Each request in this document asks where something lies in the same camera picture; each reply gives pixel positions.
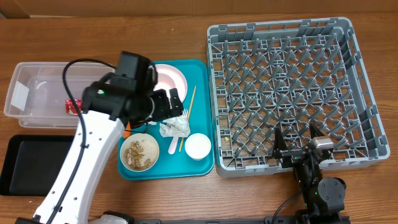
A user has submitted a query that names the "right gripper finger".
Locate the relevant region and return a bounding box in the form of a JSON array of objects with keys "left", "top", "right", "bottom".
[
  {"left": 272, "top": 128, "right": 287, "bottom": 157},
  {"left": 309, "top": 123, "right": 325, "bottom": 145}
]

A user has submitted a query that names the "white napkin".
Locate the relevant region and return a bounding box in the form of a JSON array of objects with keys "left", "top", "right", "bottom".
[{"left": 159, "top": 116, "right": 190, "bottom": 138}]

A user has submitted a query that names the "orange carrot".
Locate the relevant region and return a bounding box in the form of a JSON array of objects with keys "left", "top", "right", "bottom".
[{"left": 123, "top": 123, "right": 131, "bottom": 139}]

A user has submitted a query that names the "white paper cup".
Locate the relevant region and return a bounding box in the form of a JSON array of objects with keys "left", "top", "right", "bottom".
[{"left": 185, "top": 133, "right": 211, "bottom": 161}]

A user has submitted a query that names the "cream bowl with nuts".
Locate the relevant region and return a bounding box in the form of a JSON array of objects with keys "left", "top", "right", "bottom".
[{"left": 119, "top": 133, "right": 160, "bottom": 172}]

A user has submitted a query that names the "red snack wrapper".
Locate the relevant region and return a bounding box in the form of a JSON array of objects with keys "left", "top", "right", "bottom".
[{"left": 65, "top": 100, "right": 83, "bottom": 116}]

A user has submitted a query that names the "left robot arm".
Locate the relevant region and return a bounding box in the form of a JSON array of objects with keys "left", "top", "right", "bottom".
[{"left": 16, "top": 51, "right": 183, "bottom": 223}]

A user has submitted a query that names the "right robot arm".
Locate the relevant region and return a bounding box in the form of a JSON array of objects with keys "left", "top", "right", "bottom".
[{"left": 271, "top": 124, "right": 350, "bottom": 223}]

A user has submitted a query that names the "grey dishwasher rack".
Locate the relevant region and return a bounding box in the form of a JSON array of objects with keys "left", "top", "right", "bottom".
[{"left": 206, "top": 17, "right": 391, "bottom": 177}]

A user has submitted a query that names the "wooden chopstick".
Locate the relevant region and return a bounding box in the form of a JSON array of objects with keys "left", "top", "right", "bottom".
[{"left": 178, "top": 86, "right": 197, "bottom": 152}]

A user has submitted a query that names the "pink bowl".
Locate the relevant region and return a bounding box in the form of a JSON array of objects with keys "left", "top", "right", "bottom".
[{"left": 154, "top": 73, "right": 175, "bottom": 91}]

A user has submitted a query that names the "white round plate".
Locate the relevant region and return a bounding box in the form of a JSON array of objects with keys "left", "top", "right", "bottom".
[{"left": 155, "top": 64, "right": 188, "bottom": 102}]

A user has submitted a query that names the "white plastic fork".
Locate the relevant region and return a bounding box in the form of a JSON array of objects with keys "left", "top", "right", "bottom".
[{"left": 168, "top": 109, "right": 188, "bottom": 154}]

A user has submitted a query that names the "teal plastic tray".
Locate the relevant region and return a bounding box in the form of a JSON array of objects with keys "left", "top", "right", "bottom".
[{"left": 118, "top": 59, "right": 215, "bottom": 180}]

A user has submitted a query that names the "clear plastic bin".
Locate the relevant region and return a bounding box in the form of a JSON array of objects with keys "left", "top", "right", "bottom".
[{"left": 4, "top": 62, "right": 114, "bottom": 129}]

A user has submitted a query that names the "black plastic tray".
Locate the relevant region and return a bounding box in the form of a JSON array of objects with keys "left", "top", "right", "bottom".
[{"left": 1, "top": 134, "right": 73, "bottom": 197}]

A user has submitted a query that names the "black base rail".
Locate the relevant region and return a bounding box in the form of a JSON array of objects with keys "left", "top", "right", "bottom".
[{"left": 99, "top": 210, "right": 351, "bottom": 224}]

